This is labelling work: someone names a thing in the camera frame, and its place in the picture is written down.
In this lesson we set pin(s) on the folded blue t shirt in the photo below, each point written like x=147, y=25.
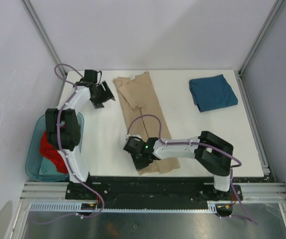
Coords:
x=212, y=93

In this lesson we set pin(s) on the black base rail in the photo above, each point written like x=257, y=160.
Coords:
x=151, y=191

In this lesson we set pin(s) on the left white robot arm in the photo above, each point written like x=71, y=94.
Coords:
x=62, y=127

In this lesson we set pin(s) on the red t shirt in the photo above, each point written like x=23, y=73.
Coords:
x=48, y=151

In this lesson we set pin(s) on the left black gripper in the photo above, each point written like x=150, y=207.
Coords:
x=98, y=103

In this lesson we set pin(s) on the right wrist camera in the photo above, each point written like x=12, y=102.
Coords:
x=133, y=145

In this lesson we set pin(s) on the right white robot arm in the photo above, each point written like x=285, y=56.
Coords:
x=212, y=152

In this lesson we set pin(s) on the teal plastic bin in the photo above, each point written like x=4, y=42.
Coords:
x=39, y=168

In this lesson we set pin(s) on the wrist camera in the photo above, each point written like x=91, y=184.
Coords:
x=133, y=145
x=92, y=76

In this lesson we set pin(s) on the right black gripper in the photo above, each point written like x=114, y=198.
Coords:
x=139, y=165

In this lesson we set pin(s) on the beige t shirt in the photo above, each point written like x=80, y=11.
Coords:
x=140, y=106

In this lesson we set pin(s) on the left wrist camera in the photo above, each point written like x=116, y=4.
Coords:
x=92, y=76

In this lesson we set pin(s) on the white cable duct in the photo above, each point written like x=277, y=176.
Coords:
x=84, y=207

